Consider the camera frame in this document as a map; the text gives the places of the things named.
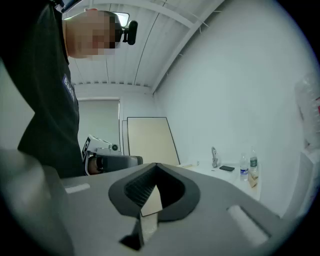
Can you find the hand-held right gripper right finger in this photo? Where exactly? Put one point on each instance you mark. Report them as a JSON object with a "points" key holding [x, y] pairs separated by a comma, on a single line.
{"points": [[212, 225]]}

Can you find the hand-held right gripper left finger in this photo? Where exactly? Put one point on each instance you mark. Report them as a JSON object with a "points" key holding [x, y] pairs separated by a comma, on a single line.
{"points": [[100, 212]]}

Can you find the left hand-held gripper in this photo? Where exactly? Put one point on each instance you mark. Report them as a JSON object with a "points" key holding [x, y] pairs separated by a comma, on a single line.
{"points": [[122, 161]]}

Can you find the person's left hand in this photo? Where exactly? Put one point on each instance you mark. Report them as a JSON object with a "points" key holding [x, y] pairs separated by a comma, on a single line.
{"points": [[93, 167]]}

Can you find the beige door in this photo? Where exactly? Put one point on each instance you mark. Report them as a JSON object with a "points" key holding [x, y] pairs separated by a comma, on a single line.
{"points": [[150, 140]]}

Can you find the grey window blind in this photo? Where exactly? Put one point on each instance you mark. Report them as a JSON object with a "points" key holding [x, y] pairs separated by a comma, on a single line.
{"points": [[100, 120]]}

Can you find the black smartphone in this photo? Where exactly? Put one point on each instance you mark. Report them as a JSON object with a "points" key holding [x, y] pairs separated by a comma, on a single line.
{"points": [[227, 168]]}

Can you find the brown snack bag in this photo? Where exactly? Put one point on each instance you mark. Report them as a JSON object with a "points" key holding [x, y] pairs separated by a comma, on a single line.
{"points": [[253, 180]]}

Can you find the water bottle with blue label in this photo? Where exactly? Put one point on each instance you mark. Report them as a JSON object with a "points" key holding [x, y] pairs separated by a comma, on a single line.
{"points": [[244, 171]]}

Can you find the chrome faucet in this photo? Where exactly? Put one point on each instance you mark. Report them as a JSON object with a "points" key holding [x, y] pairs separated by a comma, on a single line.
{"points": [[215, 162]]}

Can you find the small white cup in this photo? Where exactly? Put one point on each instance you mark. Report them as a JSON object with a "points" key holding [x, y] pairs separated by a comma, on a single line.
{"points": [[197, 163]]}

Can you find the beige wooden stick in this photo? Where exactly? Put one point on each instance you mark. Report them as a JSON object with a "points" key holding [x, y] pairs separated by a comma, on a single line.
{"points": [[186, 165]]}

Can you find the water bottle with green label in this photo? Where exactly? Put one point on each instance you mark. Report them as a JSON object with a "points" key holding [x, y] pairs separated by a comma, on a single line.
{"points": [[253, 162]]}

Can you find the person's black t-shirt torso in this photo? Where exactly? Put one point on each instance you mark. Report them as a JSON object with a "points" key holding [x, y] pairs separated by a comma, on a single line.
{"points": [[45, 100]]}

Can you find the white water dispenser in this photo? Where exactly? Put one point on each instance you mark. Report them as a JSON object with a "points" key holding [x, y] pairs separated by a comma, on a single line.
{"points": [[302, 180]]}

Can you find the person's head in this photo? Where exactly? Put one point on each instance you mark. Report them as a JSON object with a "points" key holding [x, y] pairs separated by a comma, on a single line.
{"points": [[82, 37]]}

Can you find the plastic-wrapped water jug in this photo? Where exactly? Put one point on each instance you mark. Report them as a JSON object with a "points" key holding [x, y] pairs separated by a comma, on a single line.
{"points": [[310, 112]]}

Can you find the black head-mounted camera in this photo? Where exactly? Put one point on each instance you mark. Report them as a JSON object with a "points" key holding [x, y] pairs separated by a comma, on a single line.
{"points": [[131, 32]]}

